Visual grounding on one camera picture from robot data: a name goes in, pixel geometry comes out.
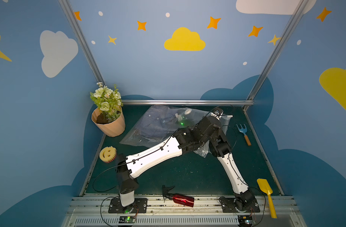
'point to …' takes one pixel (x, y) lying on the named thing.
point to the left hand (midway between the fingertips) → (218, 125)
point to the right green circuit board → (245, 221)
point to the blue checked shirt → (155, 122)
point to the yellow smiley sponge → (108, 154)
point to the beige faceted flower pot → (114, 129)
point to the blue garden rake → (244, 130)
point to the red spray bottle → (184, 199)
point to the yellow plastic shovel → (264, 185)
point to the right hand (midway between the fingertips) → (167, 123)
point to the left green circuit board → (126, 219)
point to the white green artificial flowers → (109, 102)
